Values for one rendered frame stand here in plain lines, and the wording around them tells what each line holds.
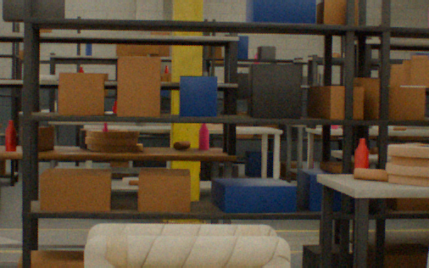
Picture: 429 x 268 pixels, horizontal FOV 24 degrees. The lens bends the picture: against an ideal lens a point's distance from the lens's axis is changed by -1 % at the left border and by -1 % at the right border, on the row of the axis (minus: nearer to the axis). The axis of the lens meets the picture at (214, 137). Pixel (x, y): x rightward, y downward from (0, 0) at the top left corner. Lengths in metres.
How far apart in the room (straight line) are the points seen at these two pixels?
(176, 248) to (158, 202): 4.61
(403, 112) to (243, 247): 4.86
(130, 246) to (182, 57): 8.84
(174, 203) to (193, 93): 0.61
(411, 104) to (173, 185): 1.43
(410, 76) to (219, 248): 4.22
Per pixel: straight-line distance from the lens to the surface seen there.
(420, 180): 4.83
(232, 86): 6.53
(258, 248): 0.98
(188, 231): 1.05
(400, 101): 5.81
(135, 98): 5.49
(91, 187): 5.57
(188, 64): 9.79
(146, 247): 0.97
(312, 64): 10.85
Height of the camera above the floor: 1.36
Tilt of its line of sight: 3 degrees down
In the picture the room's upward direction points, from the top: 1 degrees clockwise
